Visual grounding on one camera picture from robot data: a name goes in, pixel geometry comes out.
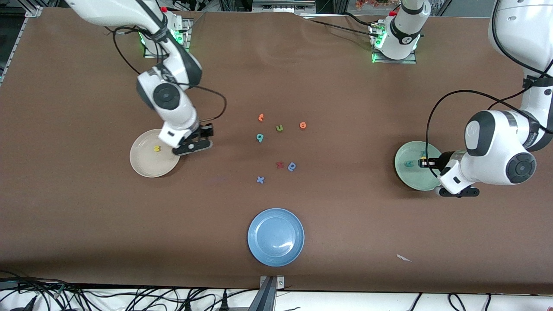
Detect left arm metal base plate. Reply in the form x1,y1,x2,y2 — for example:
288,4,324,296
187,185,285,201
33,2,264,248
370,22,418,65

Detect black cable on table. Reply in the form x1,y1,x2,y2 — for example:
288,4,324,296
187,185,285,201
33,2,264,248
343,12,383,29
308,19,376,36

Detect light green plate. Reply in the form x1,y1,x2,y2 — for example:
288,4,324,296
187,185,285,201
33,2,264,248
394,141,445,191

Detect orange decoration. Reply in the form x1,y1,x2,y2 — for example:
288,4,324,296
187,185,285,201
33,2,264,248
356,0,396,9

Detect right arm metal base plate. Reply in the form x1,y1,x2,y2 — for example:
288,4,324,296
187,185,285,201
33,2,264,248
143,18,191,59

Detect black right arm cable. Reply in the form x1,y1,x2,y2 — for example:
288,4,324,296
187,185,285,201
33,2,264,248
104,26,227,124

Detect aluminium frame corner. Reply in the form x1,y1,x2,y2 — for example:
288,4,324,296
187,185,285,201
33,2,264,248
0,0,44,85

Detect beige brown plate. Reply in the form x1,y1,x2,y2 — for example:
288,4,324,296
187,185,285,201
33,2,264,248
130,129,182,178

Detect tangled black floor cables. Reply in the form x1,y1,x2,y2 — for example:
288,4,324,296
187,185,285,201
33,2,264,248
0,270,260,311

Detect dark aluminium strut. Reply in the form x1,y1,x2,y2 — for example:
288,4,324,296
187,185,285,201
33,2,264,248
258,276,285,311

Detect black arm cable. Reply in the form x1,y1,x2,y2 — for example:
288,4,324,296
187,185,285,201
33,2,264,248
426,0,553,178
104,26,227,124

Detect grey metal box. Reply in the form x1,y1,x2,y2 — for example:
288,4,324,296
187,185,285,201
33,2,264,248
253,0,316,13

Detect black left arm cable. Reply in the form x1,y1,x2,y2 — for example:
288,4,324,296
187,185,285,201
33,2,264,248
426,0,553,178

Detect blue plate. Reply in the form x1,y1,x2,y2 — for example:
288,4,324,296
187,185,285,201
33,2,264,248
248,208,305,267

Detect brown table cover sheet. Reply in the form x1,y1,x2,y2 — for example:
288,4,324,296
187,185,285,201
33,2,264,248
0,6,553,295

